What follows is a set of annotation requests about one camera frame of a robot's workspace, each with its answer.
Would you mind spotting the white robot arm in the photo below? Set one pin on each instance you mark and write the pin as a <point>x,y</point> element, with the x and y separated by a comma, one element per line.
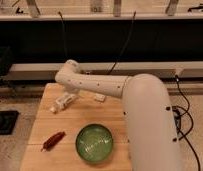
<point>148,115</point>

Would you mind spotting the black floor mat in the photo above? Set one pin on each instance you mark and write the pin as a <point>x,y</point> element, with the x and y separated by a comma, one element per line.
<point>7,121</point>

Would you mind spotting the green ceramic bowl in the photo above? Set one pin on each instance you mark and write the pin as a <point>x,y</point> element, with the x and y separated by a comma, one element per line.
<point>94,143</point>

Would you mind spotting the red chili pepper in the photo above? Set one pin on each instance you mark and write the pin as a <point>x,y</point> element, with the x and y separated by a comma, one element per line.
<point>53,140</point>

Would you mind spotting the small white object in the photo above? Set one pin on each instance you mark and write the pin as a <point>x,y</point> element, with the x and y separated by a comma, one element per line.
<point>99,98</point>

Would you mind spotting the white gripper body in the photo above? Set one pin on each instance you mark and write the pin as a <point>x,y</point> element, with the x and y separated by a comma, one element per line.
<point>71,90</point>

